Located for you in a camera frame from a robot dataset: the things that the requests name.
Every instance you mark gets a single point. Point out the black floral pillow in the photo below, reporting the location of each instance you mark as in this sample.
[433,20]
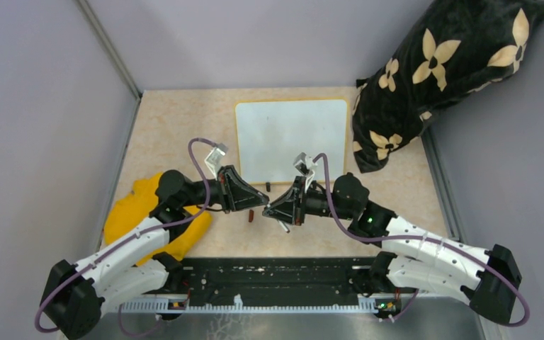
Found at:
[455,49]

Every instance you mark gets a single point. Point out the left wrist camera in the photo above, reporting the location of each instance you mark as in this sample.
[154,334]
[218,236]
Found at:
[214,158]

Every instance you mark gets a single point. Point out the white marker pen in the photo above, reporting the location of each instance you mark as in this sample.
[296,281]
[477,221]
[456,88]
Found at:
[284,227]

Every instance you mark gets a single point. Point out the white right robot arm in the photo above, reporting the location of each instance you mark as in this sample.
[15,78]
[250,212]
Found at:
[486,280]

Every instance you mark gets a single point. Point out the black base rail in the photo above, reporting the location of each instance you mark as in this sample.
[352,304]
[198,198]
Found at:
[274,286]

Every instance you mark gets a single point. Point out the yellow-framed whiteboard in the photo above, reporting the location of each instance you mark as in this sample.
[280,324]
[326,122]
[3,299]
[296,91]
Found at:
[270,134]

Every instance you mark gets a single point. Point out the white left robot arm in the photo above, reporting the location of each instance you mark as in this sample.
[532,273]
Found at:
[148,257]

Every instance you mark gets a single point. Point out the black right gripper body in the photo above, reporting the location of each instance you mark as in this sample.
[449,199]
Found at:
[316,202]

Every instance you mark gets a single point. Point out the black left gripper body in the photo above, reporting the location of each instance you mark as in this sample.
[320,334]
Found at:
[217,191]

